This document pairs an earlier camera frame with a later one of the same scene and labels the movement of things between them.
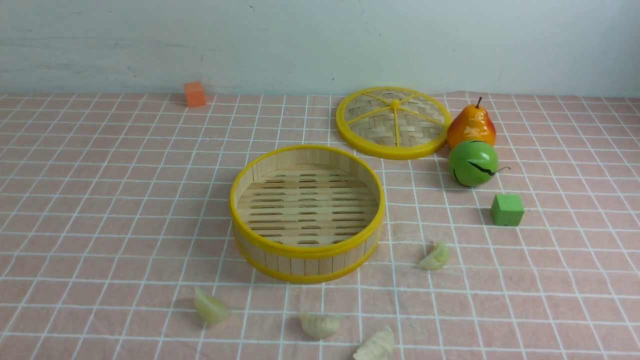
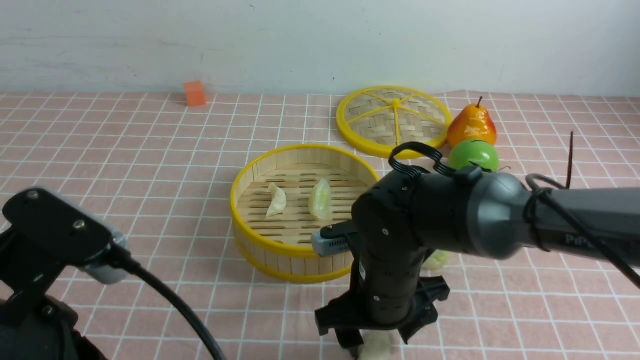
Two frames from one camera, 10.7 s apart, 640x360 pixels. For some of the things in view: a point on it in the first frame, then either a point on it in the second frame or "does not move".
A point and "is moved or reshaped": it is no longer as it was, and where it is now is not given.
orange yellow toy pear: (472, 123) does not move
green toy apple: (473, 163) does not move
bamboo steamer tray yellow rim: (307, 213) does not move
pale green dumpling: (209, 310) -> (319, 200)
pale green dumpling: (437, 260) does not move
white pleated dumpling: (320, 325) is moved or reshaped
